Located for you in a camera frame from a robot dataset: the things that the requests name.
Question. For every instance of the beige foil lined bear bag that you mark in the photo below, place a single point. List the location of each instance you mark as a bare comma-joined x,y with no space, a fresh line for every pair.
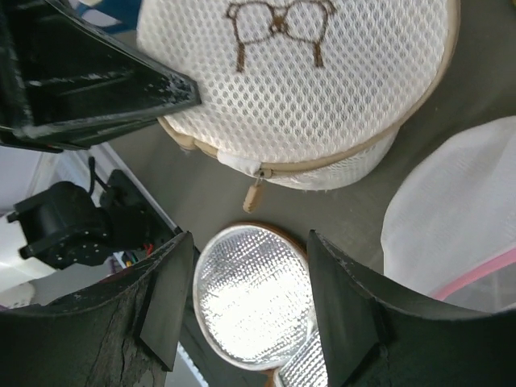
253,301

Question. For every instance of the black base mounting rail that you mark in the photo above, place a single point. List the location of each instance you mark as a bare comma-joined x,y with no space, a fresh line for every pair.
133,217

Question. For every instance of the pink trimmed bag centre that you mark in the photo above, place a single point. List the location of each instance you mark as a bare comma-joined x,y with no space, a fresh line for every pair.
449,231

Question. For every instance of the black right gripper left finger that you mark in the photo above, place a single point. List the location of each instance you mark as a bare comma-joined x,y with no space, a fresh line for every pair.
121,331

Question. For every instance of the beige mesh bag with glasses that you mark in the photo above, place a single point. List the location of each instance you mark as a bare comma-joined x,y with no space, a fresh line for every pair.
305,94

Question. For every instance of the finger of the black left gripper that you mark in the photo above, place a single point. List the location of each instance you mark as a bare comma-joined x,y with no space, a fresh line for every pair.
67,85

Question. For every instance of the beige zipper pull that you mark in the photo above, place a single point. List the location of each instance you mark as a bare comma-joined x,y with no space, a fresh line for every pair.
255,192

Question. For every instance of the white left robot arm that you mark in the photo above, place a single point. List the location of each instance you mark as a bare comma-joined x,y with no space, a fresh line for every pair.
65,225

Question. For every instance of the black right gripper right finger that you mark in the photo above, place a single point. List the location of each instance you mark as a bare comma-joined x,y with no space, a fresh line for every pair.
375,332

